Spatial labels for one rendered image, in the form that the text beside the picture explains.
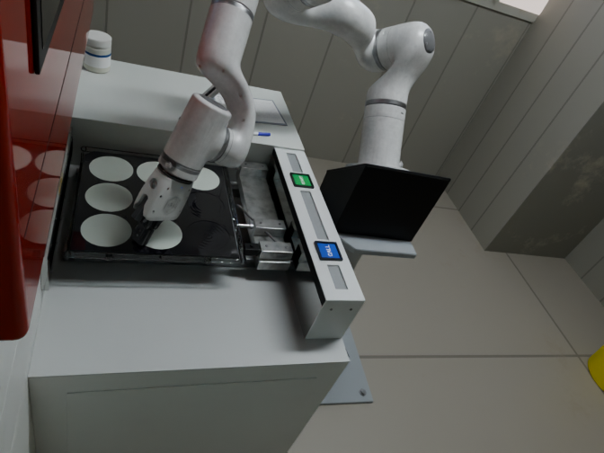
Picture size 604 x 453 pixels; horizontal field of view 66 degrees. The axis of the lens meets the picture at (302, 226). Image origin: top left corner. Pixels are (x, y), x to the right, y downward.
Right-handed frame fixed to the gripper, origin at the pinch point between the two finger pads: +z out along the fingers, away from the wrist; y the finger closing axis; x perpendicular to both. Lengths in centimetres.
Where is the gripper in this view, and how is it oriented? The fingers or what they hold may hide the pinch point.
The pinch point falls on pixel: (142, 234)
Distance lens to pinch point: 103.7
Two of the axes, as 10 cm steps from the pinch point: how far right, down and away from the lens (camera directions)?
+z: -5.3, 8.1, 2.5
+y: 4.0, -0.3, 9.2
